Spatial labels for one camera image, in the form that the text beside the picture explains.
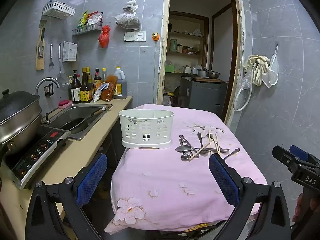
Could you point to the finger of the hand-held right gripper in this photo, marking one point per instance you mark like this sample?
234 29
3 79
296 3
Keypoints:
283 156
300 152

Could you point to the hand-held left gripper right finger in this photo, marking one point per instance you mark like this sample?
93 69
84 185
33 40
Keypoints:
223 177

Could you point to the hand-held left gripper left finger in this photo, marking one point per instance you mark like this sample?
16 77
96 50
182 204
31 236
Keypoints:
92 177

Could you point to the wooden chopstick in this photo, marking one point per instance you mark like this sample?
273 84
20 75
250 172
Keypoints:
200 150
214 142
217 142
209 137

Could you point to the metal spoon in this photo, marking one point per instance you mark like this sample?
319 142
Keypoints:
199 137
182 149
185 157

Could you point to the metal tongs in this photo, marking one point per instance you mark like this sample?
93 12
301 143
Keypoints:
183 140

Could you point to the white plastic utensil holder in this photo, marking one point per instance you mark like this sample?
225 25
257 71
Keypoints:
140 130

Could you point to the person's right hand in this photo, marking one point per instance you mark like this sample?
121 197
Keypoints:
298 207

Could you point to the beige kitchen counter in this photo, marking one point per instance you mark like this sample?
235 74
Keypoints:
75 155

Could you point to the black induction cooker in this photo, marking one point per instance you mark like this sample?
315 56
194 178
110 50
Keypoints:
37 155

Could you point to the pink floral tablecloth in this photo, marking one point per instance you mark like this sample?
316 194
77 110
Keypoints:
162 175

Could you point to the stainless steel sink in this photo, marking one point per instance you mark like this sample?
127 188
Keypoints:
82 110

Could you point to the metal sink knob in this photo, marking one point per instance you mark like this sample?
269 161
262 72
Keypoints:
45 118

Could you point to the pink sponge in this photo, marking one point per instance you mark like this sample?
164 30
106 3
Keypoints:
65 103

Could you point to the soy sauce bottle yellow label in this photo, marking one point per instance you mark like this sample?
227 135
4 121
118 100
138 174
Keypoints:
85 92

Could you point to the white and blue packet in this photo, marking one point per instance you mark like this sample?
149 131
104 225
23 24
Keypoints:
100 92

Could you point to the grey metal cabinet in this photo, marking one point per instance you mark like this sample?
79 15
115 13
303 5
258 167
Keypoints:
202 93

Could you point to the steel pot with lid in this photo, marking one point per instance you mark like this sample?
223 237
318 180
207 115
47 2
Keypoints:
17 132

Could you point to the dark pump soap bottle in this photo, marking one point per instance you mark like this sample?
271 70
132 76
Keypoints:
75 90

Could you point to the orange red seasoning packet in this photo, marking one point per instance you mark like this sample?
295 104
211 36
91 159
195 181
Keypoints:
110 90

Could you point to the beige rubber gloves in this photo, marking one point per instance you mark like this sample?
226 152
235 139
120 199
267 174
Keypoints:
260 70

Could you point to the brown cooking oil jug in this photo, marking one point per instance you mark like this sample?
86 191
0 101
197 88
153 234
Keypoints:
120 85

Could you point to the dark sauce bottle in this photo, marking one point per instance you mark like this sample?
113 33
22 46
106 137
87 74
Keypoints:
90 80

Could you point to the sauce bottle red label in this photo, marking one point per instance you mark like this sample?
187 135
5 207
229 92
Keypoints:
97 80

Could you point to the wooden cutting board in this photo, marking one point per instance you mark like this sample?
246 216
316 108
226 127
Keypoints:
212 80

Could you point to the hanging metal strainer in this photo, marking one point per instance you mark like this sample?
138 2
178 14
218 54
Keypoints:
62 81

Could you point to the yellow-capped clear bottle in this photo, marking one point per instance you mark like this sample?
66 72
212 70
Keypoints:
104 76

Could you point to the steel bowl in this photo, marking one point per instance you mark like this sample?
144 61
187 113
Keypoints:
214 75

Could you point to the dark wok lid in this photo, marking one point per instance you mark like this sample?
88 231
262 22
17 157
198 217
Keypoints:
17 105

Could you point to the curved metal faucet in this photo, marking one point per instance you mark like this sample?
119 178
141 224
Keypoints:
46 80

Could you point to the hanging metal peeler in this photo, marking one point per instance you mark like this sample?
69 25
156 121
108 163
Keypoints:
51 55

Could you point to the red plastic bag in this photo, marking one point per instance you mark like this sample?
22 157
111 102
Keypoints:
104 38

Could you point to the green canister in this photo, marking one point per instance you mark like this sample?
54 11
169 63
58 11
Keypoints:
173 45

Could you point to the wooden storage shelf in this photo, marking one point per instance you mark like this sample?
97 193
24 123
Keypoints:
186 35

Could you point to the green yellow snack packet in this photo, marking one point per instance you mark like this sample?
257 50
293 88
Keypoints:
82 20

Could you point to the red and white packets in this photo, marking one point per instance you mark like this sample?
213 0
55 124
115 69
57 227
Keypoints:
94 18

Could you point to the hanging clear plastic bag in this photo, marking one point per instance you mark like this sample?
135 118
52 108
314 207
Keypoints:
127 20

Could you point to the black wall socket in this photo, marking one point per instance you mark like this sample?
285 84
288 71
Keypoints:
49 89

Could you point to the metal wall hook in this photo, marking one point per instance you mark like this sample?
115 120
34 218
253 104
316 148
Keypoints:
276 48

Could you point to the wooden door frame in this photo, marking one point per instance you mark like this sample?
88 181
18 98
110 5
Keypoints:
238 55

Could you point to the wooden wall knife rack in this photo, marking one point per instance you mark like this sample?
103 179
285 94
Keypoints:
40 63

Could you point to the white perforated wall box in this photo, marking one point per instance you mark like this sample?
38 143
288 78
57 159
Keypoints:
70 51

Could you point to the grey wall switch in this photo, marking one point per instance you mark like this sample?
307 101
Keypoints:
129 36

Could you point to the grey wall shelf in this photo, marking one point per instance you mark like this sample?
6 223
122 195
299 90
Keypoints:
86 29

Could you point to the white wall socket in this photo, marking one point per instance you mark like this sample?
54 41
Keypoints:
140 36

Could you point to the white wall basket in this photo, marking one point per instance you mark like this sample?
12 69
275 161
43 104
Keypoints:
58 10

